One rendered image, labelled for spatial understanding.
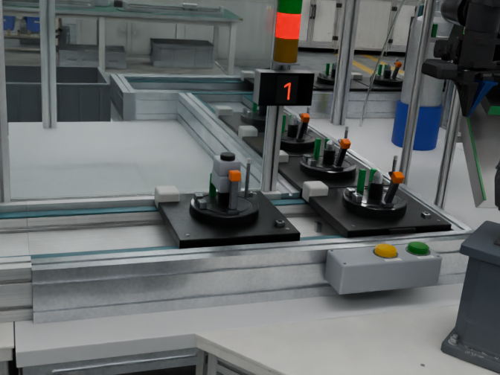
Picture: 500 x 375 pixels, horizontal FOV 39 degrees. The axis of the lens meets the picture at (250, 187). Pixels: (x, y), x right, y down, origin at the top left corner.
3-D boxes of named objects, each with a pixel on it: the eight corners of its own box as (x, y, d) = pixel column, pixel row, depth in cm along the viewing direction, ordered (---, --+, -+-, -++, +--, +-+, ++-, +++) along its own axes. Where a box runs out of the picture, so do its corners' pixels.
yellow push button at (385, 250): (399, 260, 131) (401, 251, 130) (380, 263, 130) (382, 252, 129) (388, 251, 135) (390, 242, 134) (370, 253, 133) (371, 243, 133)
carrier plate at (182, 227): (300, 242, 136) (300, 231, 136) (178, 250, 129) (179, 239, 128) (259, 199, 158) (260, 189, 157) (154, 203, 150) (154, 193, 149)
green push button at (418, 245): (431, 258, 133) (433, 248, 133) (413, 260, 132) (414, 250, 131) (420, 249, 137) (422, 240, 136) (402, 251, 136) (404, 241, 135)
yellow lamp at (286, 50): (300, 63, 147) (302, 39, 145) (277, 62, 145) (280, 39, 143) (291, 59, 151) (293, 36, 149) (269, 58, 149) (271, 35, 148)
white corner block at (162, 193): (179, 210, 147) (180, 192, 146) (158, 211, 146) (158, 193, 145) (174, 202, 152) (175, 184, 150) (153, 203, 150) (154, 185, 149)
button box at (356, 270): (438, 286, 134) (443, 256, 132) (338, 295, 127) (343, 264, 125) (419, 269, 140) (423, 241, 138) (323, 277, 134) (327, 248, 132)
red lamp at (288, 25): (302, 39, 145) (305, 15, 143) (280, 38, 143) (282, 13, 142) (293, 36, 149) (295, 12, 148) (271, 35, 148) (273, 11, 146)
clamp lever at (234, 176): (239, 210, 136) (241, 172, 134) (229, 210, 136) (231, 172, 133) (233, 203, 139) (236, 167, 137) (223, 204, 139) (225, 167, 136)
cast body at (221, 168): (240, 192, 138) (243, 158, 136) (219, 193, 137) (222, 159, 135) (228, 178, 146) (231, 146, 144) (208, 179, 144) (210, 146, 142)
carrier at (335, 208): (450, 233, 147) (460, 176, 143) (347, 239, 139) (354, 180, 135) (393, 193, 168) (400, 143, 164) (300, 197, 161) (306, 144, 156)
